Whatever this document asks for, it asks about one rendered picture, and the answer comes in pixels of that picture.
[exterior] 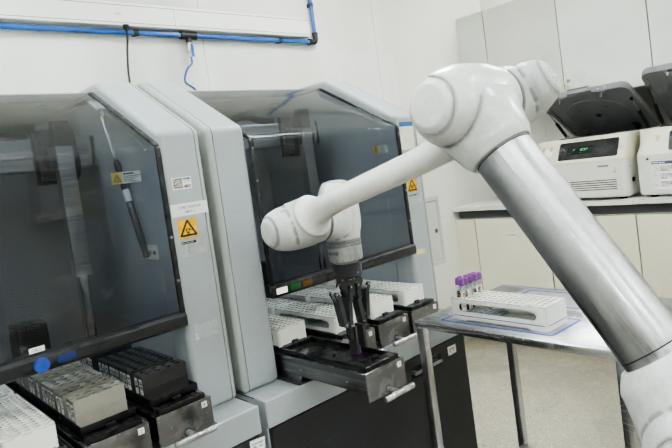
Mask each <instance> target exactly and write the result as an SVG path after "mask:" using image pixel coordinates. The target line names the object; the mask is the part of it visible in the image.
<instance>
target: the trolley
mask: <svg viewBox="0 0 672 448"><path fill-rule="evenodd" d="M489 291H498V292H509V293H520V294H531V295H543V296H554V297H564V298H565V303H566V311H567V320H568V322H567V323H565V324H563V325H561V326H560V327H558V328H556V329H554V330H552V331H550V332H541V331H534V330H530V329H525V328H518V327H511V326H504V325H497V324H490V323H483V322H475V321H468V320H467V321H464V320H457V319H453V311H452V306H450V307H448V308H445V309H443V310H441V311H438V312H436V313H433V314H431V315H428V316H426V317H424V318H421V319H419V320H416V321H415V327H416V328H417V335H418V343H419V350H420V358H421V365H422V373H423V380H424V388H425V395H426V403H427V411H428V418H429V426H430V433H431V441H432V448H444V445H443V438H442V430H441V422H440V415H439V407H438V400H437V392H436V384H435V377H434V369H433V362H432V354H431V346H430V339H429V331H428V330H433V331H440V332H446V333H452V334H458V335H464V336H470V337H476V338H482V339H488V340H494V341H500V342H506V347H507V355H508V363H509V371H510V379H511V387H512V395H513V403H514V411H515V419H516V427H517V435H518V443H519V447H518V448H538V447H535V446H532V445H529V444H528V436H527V428H526V420H525V411H524V403H523V395H522V387H521V379H520V371H519V363H518V355H517V347H516V344H518V345H524V346H530V347H536V348H542V349H549V350H555V351H561V352H567V353H573V354H579V355H585V356H591V357H597V358H603V359H609V360H615V363H616V372H617V380H618V389H619V398H620V407H621V415H622V424H623V433H624V441H625V448H641V443H640V438H639V436H638V433H637V431H636V428H635V426H634V423H633V421H632V418H631V416H630V414H629V412H628V409H627V407H626V405H625V403H624V401H623V399H622V397H621V395H620V382H621V374H622V373H623V371H625V369H624V368H623V367H622V365H621V364H620V362H619V361H618V360H617V358H616V357H615V356H614V354H613V353H612V352H611V350H610V349H609V348H608V346H607V345H606V344H605V342H604V341H603V339H602V338H601V337H600V335H599V334H598V333H597V331H596V330H595V329H594V327H593V326H592V325H591V323H590V322H589V321H588V319H587V318H586V316H585V315H584V314H583V312H582V311H581V310H580V308H579V307H578V306H577V304H576V303H575V302H574V300H573V299H572V297H571V296H570V295H569V293H568V292H567V291H566V290H564V289H552V288H539V287H526V286H513V285H501V286H498V287H496V288H494V289H491V290H489ZM659 298H660V299H661V301H662V302H663V303H664V304H665V306H666V307H667V308H668V309H669V311H670V312H671V313H672V298H667V297H659Z"/></svg>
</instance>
